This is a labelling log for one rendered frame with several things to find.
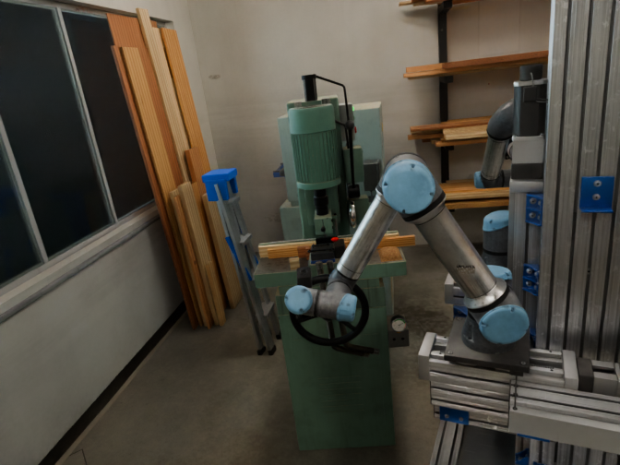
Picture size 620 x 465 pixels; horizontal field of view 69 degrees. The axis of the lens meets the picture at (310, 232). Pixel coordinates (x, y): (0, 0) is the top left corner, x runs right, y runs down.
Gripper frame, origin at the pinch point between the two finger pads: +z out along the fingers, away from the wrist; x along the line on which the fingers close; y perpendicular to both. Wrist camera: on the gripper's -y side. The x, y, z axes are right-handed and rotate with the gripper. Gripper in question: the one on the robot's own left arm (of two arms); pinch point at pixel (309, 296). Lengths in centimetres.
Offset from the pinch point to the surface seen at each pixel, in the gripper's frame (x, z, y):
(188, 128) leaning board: -95, 154, -141
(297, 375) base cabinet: -12, 45, 30
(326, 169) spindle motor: 9.6, 9.7, -48.1
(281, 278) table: -12.4, 21.8, -9.4
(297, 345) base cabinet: -10.3, 37.2, 17.8
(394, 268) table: 31.9, 22.0, -9.2
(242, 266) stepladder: -48, 104, -27
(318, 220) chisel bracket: 4.2, 22.6, -31.1
